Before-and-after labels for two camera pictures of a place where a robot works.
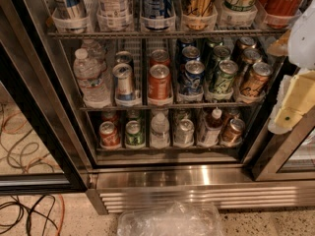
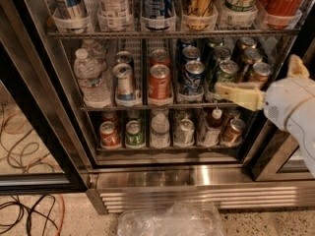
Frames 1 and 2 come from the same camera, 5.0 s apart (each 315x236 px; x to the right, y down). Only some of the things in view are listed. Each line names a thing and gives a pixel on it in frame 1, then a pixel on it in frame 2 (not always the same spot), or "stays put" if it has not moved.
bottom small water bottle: (159, 136) stays put
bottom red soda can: (108, 135) stays put
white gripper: (304, 39) → (285, 102)
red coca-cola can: (282, 2) stays put
